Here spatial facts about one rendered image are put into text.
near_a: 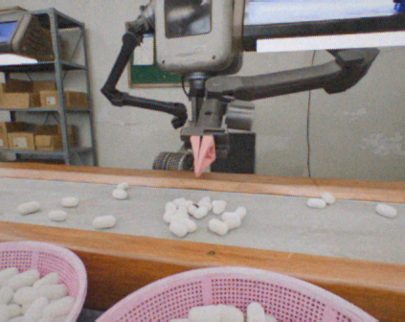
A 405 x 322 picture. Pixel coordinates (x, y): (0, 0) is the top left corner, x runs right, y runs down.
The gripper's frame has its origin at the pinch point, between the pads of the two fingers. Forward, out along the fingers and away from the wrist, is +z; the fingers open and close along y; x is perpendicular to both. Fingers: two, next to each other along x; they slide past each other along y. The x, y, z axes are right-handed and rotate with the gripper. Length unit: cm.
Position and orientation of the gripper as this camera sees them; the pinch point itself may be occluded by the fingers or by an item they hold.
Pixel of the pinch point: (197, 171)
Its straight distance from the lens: 49.9
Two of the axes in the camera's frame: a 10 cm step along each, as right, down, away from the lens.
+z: -1.8, 7.7, -6.1
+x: 1.3, 6.3, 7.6
